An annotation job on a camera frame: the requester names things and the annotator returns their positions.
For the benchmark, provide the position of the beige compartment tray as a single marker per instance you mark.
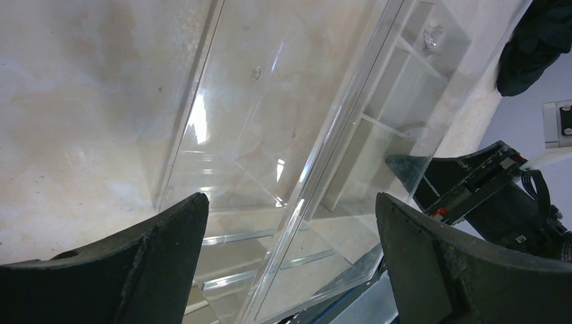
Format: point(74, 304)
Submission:
point(394, 111)

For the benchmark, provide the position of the clear acrylic box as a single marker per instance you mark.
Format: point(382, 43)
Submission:
point(275, 97)

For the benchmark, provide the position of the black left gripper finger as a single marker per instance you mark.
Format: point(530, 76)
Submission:
point(450, 188)

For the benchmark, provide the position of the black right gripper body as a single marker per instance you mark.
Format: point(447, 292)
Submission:
point(523, 218)

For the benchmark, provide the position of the black cloth pile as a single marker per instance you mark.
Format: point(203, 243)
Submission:
point(540, 37)

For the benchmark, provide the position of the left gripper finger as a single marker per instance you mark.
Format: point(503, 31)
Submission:
point(142, 274)
point(440, 274)

